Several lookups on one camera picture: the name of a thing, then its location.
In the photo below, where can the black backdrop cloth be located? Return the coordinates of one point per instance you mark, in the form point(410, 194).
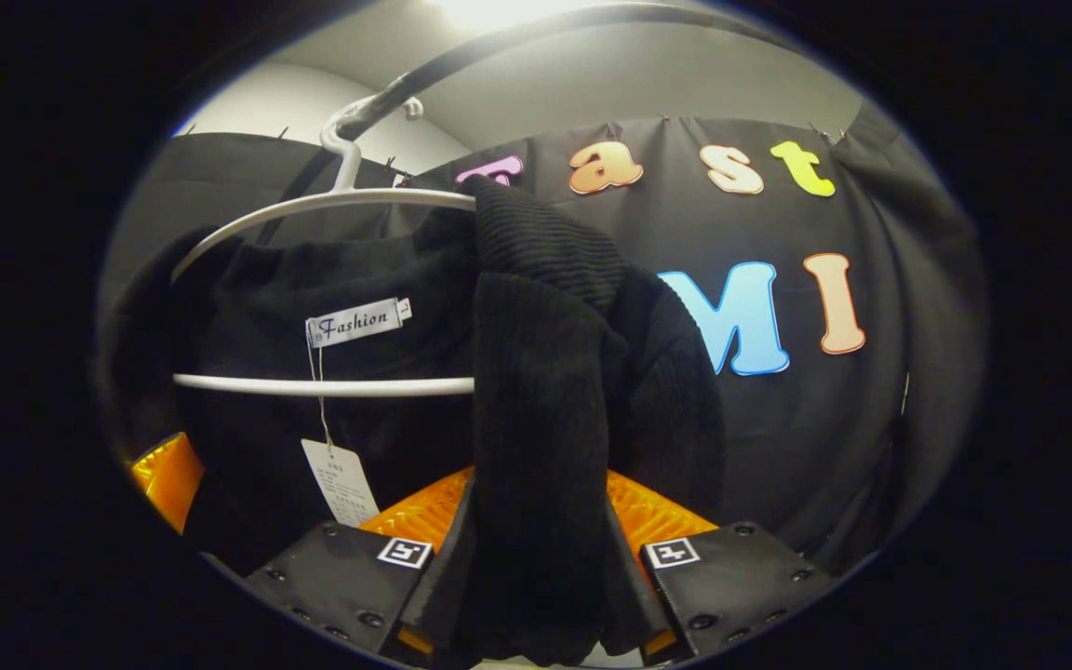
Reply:
point(778, 447)

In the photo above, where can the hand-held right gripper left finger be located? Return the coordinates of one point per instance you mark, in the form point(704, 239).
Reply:
point(438, 586)

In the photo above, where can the black jacket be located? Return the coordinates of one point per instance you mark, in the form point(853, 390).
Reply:
point(536, 419)

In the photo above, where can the ceiling light panel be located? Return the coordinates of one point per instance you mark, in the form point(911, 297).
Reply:
point(508, 9)

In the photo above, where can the white clothes hanger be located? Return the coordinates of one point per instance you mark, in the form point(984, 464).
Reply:
point(331, 384)

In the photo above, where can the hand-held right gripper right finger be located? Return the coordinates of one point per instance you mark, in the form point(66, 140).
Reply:
point(655, 605)

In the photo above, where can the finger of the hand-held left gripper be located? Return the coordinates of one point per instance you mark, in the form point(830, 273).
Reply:
point(168, 479)

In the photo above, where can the black metal clothes rack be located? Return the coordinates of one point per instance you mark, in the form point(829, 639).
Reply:
point(443, 67)

